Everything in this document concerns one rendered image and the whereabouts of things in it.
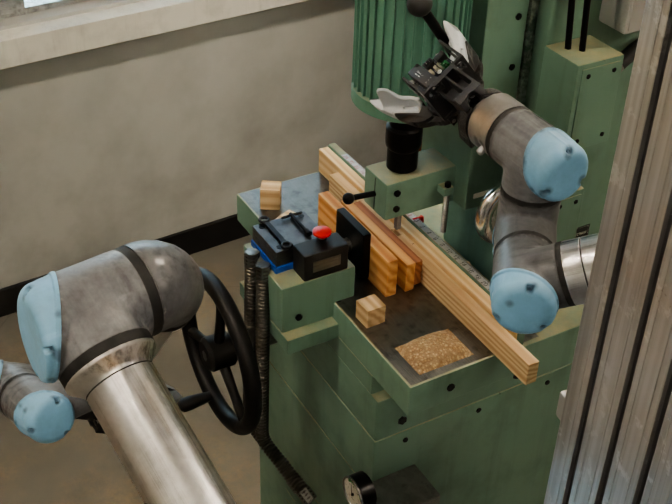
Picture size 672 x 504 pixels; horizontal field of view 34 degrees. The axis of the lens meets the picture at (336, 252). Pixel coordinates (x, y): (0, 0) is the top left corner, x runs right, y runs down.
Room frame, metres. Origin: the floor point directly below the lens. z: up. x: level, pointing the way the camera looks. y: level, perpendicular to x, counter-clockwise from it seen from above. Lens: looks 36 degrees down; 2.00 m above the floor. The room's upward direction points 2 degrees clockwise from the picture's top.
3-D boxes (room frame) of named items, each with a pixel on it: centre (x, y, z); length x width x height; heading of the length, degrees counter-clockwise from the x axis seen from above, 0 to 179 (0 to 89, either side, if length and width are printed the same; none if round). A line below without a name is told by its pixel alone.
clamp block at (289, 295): (1.44, 0.06, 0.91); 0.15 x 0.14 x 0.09; 31
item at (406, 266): (1.52, -0.07, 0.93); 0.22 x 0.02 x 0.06; 31
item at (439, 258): (1.55, -0.12, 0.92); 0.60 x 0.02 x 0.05; 31
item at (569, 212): (1.50, -0.34, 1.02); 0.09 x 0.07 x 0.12; 31
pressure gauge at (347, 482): (1.21, -0.05, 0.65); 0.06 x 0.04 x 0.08; 31
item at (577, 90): (1.52, -0.37, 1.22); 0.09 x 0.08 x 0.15; 121
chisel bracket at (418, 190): (1.55, -0.12, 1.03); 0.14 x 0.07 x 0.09; 121
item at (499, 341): (1.47, -0.14, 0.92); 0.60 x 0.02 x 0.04; 31
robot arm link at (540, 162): (1.13, -0.24, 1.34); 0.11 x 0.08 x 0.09; 31
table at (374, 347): (1.48, -0.01, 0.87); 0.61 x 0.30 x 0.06; 31
